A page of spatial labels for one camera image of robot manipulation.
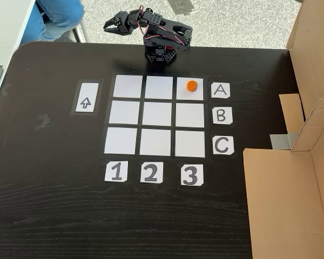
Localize round orange token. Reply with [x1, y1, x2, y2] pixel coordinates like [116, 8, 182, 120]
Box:
[186, 79, 198, 93]

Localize white nine-square grid sheet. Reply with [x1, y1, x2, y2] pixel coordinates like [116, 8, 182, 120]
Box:
[103, 74, 207, 158]

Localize metal chair leg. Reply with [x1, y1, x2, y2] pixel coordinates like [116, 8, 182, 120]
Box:
[72, 22, 89, 43]

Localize grey floor tape patch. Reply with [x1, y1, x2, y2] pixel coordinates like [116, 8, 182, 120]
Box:
[167, 0, 195, 15]

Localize person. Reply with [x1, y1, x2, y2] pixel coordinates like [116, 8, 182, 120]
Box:
[19, 0, 85, 43]

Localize white arrow paper sheet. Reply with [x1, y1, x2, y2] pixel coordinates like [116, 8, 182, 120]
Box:
[75, 82, 99, 113]

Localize white desk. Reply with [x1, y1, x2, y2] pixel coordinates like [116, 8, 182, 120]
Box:
[0, 0, 37, 66]

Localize paper sheet letter A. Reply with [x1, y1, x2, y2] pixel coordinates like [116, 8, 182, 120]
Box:
[211, 83, 231, 99]

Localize clear tape scraps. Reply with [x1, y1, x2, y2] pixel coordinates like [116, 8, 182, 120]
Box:
[34, 113, 51, 131]

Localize paper sheet letter B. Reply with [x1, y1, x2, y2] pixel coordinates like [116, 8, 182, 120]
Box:
[212, 106, 233, 125]

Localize paper sheet number 1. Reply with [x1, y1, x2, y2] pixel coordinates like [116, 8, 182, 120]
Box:
[104, 161, 129, 183]

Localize paper sheet number 2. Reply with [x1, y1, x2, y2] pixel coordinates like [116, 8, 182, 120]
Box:
[140, 161, 164, 184]

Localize paper sheet letter C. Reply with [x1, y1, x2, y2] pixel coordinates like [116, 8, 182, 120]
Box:
[212, 135, 235, 155]

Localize paper sheet number 3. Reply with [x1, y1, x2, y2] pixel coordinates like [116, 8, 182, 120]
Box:
[180, 164, 205, 186]

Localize brown cardboard panel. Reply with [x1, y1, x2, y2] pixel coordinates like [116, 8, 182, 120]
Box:
[279, 0, 324, 133]
[242, 97, 324, 259]

